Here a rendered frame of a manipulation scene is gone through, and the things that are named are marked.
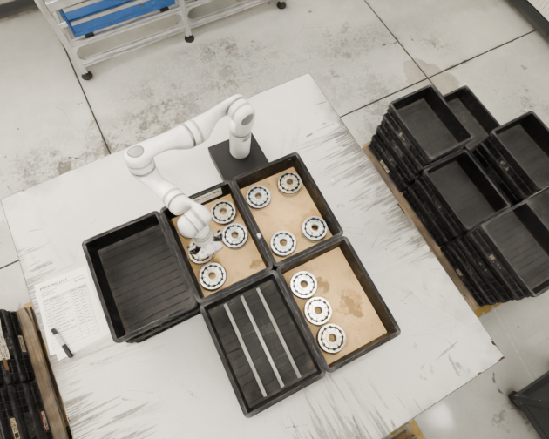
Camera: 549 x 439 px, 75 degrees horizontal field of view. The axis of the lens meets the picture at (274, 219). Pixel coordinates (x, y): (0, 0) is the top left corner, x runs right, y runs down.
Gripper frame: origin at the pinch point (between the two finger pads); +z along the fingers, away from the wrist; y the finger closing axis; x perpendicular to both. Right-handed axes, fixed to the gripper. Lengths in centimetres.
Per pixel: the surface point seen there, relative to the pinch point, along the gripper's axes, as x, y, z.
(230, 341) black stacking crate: 34.8, 9.4, 2.6
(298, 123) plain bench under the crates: -39, -68, 15
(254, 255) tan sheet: 11.4, -14.0, 2.4
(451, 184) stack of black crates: 22, -138, 47
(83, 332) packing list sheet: 1, 59, 16
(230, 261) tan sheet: 8.8, -4.8, 2.4
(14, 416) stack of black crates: 11, 110, 47
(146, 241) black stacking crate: -15.2, 19.9, 2.7
